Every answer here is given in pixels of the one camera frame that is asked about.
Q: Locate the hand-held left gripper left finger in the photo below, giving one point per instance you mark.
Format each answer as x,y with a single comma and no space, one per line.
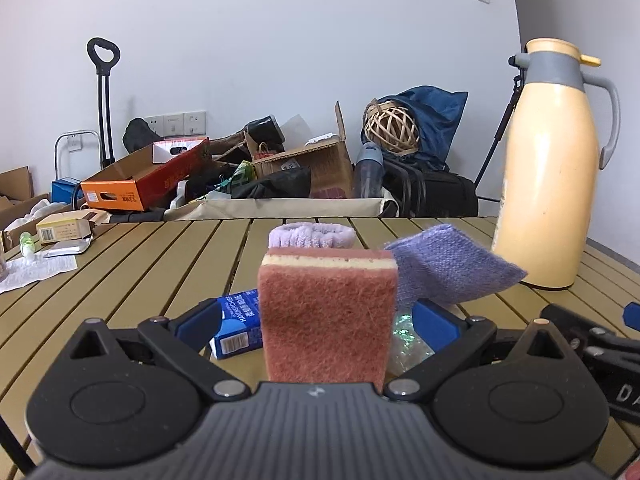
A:
200,317

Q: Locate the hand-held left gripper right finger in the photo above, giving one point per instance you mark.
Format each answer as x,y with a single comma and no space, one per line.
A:
435,322

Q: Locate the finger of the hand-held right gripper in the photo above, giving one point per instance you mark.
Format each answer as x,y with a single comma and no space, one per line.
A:
575,327
632,316

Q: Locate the blue tissue pack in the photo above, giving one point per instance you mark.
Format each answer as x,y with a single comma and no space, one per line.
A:
240,320

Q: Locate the pink scouring sponge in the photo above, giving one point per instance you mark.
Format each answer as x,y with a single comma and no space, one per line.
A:
325,320

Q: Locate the iridescent plastic wrapper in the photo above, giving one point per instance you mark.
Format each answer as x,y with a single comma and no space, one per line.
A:
405,340

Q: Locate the purple knitted cloth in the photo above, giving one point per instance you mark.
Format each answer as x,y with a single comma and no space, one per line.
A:
450,270

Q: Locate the tan folding table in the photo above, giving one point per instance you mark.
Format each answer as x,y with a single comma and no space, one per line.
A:
150,270

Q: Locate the black luggage bag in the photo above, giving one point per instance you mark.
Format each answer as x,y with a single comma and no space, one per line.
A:
440,195

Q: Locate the pale lilac fluffy towel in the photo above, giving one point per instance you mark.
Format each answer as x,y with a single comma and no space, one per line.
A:
310,235

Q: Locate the cream thermos jug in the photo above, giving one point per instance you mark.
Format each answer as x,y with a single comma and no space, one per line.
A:
545,185

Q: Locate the orange cardboard box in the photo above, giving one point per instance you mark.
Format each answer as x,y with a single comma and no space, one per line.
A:
125,192

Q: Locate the green patterned bag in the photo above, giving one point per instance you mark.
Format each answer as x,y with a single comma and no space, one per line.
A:
240,175

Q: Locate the silver foil packet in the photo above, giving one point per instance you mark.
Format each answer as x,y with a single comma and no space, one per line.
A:
67,247

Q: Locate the black jacket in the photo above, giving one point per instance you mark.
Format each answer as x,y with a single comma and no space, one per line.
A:
275,185

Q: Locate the small yellow box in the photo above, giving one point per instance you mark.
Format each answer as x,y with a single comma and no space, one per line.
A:
65,227

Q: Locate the white paper sheet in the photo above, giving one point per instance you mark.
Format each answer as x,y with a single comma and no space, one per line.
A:
35,275

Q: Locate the small blue box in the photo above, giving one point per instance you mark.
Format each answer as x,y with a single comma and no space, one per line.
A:
65,191

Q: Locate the black cloth bundle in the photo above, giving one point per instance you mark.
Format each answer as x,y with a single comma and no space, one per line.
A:
142,135

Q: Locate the brown cardboard box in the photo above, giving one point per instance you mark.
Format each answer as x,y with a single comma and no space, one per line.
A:
320,165

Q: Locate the open cardboard box with paper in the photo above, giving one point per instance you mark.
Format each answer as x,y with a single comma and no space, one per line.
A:
30,215

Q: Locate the wicker ball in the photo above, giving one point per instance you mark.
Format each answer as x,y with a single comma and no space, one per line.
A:
391,127

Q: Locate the navy blue bag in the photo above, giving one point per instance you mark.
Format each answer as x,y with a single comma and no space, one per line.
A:
440,120

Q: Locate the large cardboard box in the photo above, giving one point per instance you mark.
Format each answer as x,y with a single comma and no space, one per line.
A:
15,182

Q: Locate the chrome tube frame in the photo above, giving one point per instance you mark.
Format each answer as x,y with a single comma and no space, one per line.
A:
56,160

